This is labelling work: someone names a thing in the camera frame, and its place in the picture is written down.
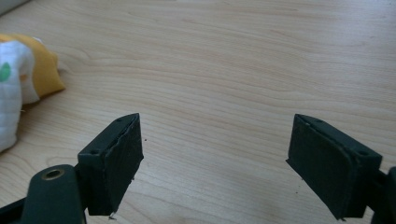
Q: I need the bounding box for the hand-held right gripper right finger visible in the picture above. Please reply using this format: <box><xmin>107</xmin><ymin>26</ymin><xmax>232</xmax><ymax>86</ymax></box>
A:
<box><xmin>285</xmin><ymin>113</ymin><xmax>384</xmax><ymax>220</ymax></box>

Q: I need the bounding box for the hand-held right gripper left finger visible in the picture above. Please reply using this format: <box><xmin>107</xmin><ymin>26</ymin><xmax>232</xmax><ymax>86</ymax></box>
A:
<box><xmin>77</xmin><ymin>112</ymin><xmax>145</xmax><ymax>217</ymax></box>

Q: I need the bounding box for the white and yellow cloth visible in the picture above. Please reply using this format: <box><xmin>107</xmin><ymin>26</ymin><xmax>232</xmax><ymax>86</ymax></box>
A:
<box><xmin>0</xmin><ymin>33</ymin><xmax>66</xmax><ymax>153</ymax></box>

